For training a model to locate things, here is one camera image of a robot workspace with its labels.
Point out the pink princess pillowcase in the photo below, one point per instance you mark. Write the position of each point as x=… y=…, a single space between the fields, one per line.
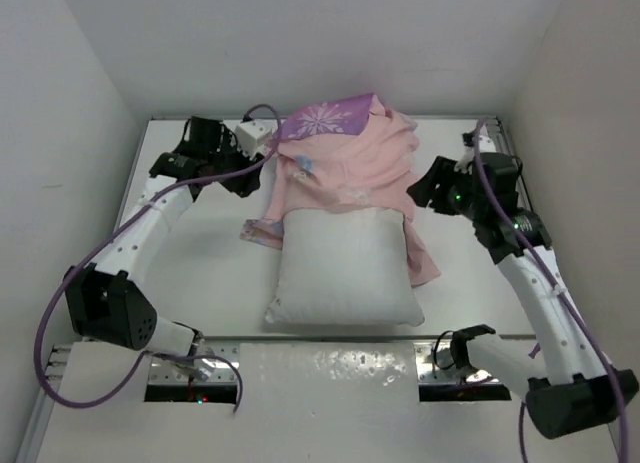
x=344 y=155

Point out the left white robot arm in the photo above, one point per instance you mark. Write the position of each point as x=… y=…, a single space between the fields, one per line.
x=104 y=295

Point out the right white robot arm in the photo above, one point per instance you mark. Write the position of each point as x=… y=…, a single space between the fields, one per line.
x=568 y=389

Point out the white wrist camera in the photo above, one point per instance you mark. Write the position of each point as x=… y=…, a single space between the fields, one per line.
x=252 y=136
x=472 y=142

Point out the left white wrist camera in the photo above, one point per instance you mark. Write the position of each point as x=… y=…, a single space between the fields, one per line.
x=252 y=136

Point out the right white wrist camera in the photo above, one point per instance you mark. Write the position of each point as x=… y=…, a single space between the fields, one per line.
x=472 y=142

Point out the white pillow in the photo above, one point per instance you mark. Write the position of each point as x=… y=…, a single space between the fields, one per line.
x=344 y=269

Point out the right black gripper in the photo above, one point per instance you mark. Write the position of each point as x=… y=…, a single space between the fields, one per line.
x=422 y=190

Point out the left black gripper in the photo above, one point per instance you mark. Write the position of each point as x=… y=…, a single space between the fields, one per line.
x=246 y=183

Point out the white foam front board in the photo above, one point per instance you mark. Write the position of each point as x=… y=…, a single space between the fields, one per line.
x=302 y=402

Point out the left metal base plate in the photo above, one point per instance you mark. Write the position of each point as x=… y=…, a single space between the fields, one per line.
x=219 y=360

